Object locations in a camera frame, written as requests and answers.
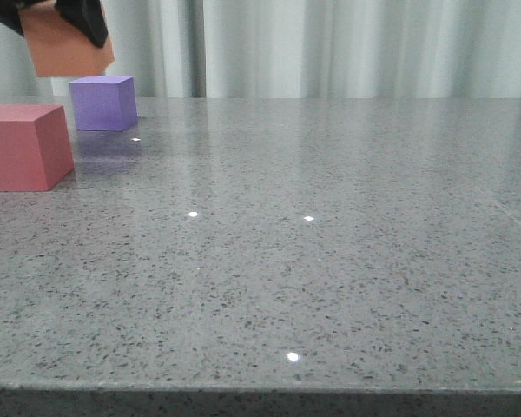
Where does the purple foam cube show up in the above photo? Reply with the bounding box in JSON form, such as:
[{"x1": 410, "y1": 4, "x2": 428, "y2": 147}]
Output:
[{"x1": 69, "y1": 76, "x2": 138, "y2": 131}]

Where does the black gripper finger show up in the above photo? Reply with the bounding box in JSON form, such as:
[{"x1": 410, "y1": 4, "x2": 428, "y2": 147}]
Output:
[
  {"x1": 0, "y1": 0, "x2": 41, "y2": 36},
  {"x1": 55, "y1": 0, "x2": 109, "y2": 48}
]

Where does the red foam cube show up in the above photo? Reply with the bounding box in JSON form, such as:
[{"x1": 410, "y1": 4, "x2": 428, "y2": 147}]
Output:
[{"x1": 0, "y1": 104, "x2": 75, "y2": 192}]

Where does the pale grey-green curtain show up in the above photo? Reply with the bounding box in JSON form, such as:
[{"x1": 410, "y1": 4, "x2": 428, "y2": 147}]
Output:
[{"x1": 0, "y1": 0, "x2": 521, "y2": 99}]

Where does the orange foam cube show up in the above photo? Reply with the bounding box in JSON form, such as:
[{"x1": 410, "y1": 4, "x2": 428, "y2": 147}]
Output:
[{"x1": 19, "y1": 1, "x2": 115, "y2": 77}]

